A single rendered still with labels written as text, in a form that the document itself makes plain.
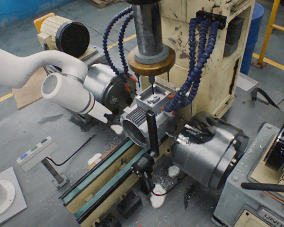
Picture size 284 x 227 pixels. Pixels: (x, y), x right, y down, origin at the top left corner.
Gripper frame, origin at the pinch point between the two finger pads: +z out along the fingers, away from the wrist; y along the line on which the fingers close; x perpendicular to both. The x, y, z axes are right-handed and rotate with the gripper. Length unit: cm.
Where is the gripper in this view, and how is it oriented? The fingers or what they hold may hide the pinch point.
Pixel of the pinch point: (110, 116)
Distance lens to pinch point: 89.8
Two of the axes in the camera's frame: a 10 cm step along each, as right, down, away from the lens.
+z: 4.4, 3.0, 8.5
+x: 5.3, -8.5, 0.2
